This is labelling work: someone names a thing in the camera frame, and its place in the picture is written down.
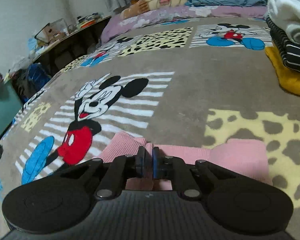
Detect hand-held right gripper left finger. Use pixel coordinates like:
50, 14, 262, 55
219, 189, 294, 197
59, 145, 147, 200

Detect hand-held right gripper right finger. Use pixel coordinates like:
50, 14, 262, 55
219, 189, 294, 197
152, 146, 237, 198

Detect pink garment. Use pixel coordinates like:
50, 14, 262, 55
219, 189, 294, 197
99, 132, 273, 190

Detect printed cartoon blanket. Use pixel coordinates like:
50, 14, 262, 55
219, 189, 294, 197
0, 17, 300, 230

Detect blue bag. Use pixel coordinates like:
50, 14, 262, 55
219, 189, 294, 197
26, 62, 52, 93

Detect dark wooden desk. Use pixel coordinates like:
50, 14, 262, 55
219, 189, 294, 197
31, 15, 113, 80

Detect purple floral bed sheet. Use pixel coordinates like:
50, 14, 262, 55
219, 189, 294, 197
100, 5, 269, 44

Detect pile of small desk items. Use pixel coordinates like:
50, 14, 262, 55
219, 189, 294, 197
75, 12, 103, 29

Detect cardboard box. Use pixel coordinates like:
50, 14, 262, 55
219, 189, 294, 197
44, 19, 68, 43

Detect yellow folded garment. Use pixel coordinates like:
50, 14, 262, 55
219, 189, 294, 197
264, 45, 300, 98

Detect orange printed pillow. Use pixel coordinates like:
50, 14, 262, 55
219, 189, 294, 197
120, 0, 188, 19

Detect black striped folded garment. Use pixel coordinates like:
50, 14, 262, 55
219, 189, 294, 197
265, 16, 300, 74

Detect white folded garment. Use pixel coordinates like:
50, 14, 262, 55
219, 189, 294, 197
266, 0, 300, 44

